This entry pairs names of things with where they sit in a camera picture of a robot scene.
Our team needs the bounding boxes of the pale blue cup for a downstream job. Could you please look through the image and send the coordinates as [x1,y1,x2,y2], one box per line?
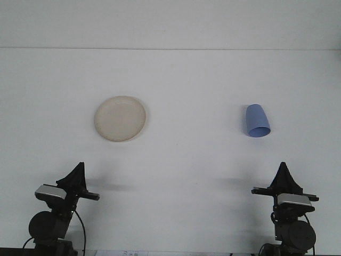
[245,103,272,138]

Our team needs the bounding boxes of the pale round plate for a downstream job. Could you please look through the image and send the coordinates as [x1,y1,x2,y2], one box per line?
[93,95,147,143]

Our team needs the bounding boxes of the white printed paper sheet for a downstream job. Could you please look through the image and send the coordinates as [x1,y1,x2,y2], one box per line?
[94,250,150,256]

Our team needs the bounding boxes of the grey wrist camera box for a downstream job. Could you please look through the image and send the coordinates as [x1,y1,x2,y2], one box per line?
[277,193,313,207]
[34,184,67,201]

